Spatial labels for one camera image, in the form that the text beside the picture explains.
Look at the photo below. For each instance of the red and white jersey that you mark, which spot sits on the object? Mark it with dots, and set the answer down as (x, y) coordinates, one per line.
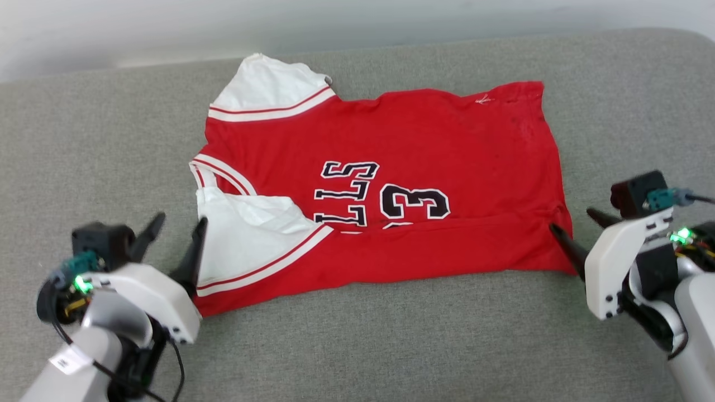
(435, 139)

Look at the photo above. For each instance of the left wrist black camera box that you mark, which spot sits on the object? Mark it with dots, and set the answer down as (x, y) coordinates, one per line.
(100, 243)

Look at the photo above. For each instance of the grey fabric sofa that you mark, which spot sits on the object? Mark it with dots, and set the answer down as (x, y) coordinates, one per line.
(357, 352)

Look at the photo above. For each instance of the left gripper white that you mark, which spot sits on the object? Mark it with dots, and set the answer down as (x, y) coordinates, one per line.
(151, 293)

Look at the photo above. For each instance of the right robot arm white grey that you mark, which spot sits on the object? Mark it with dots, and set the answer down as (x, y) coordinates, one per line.
(695, 312)

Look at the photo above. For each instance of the white label tag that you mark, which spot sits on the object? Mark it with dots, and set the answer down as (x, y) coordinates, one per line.
(70, 360)

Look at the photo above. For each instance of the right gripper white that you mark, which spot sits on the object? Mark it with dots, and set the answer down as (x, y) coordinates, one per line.
(609, 262)

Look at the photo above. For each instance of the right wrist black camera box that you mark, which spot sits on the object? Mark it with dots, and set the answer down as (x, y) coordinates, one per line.
(634, 192)

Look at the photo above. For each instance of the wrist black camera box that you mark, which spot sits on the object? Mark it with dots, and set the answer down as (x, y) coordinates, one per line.
(100, 243)
(634, 192)

